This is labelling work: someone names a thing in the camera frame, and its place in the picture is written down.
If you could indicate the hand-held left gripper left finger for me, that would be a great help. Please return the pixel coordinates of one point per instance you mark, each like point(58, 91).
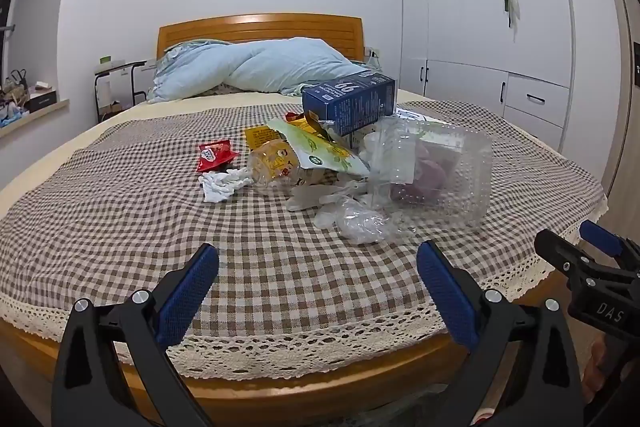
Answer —
point(190, 287)

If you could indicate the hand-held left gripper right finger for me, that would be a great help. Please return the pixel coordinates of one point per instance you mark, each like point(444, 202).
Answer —
point(445, 292)

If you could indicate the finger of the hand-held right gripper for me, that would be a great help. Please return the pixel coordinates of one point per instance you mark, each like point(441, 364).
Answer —
point(600, 235)
point(555, 248)

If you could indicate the white tissue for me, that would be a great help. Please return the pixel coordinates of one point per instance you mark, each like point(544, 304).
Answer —
point(217, 188)

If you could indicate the clear plastic bag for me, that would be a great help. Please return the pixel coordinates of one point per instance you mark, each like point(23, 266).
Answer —
point(360, 222)

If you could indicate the clear plastic clamshell container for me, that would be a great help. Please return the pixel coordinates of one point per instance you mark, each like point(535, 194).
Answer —
point(455, 172)

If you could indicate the purple cloth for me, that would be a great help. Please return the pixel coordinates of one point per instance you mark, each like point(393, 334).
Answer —
point(430, 172)

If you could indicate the red snack packet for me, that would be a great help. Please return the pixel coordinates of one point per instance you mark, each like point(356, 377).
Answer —
point(215, 155)

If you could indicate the clear plastic bottle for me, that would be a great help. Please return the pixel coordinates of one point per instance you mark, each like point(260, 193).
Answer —
point(275, 167)

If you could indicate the white plastic bag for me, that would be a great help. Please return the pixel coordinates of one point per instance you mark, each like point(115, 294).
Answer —
point(320, 195)

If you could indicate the yellow snack bag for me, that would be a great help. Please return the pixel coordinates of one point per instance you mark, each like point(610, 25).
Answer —
point(259, 137)

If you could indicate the green white snack bag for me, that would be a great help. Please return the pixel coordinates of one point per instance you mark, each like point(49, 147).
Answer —
point(320, 148)

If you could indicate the blue carton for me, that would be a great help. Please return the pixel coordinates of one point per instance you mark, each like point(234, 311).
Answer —
point(350, 102)

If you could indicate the person's right hand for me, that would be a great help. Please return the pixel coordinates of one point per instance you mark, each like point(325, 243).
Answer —
point(597, 364)

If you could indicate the brown checked blanket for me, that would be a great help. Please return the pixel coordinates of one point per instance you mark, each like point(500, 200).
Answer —
point(125, 217)

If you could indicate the window sill shelf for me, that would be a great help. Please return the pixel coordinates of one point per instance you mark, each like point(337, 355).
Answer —
point(35, 117)

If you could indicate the light blue duvet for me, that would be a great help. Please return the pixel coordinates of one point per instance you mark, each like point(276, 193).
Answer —
point(280, 67)

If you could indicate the blue cloth pile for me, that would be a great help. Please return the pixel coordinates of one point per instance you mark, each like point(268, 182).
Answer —
point(10, 121)

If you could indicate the small white box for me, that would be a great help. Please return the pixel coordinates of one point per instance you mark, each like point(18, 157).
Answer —
point(42, 85)

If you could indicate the white wardrobe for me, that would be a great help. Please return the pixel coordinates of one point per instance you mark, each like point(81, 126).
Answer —
point(475, 7)

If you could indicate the black wall switch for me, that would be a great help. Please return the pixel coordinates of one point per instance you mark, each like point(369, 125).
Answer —
point(636, 64)

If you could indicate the black frame side table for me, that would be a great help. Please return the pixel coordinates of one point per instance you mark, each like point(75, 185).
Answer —
point(132, 77)

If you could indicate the wall outlet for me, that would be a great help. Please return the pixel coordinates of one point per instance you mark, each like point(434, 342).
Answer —
point(372, 54)

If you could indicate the wooden bed frame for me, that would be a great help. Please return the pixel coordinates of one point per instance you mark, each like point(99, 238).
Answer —
point(260, 27)

